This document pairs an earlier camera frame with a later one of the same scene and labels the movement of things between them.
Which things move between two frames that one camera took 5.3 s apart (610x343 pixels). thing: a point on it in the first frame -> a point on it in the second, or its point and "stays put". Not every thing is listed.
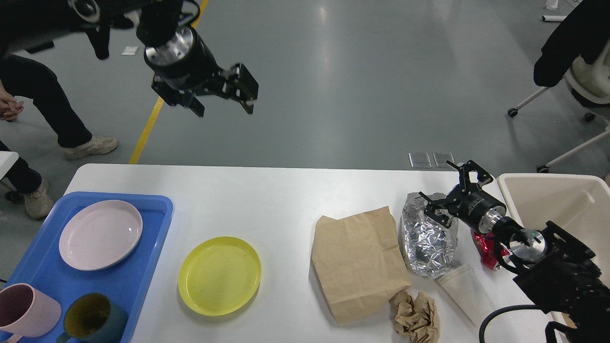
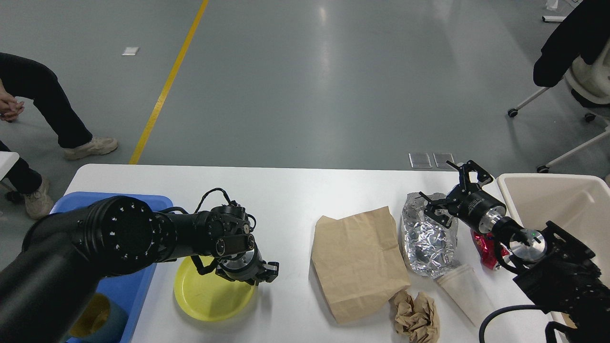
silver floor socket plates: (421, 159) stays put
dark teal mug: (92, 318) stays put
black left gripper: (183, 67) -> (249, 267)
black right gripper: (474, 206) stays put
